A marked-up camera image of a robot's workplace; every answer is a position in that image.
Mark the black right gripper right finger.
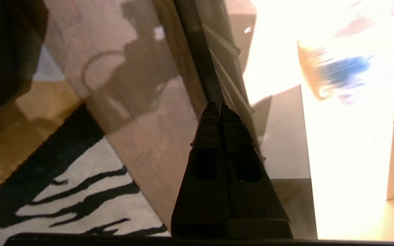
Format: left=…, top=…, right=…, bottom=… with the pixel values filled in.
left=218, top=102, right=294, bottom=239

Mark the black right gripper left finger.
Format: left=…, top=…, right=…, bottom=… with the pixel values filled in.
left=171, top=102, right=233, bottom=238

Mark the zebra striped rug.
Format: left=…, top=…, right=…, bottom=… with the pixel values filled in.
left=0, top=102, right=170, bottom=240

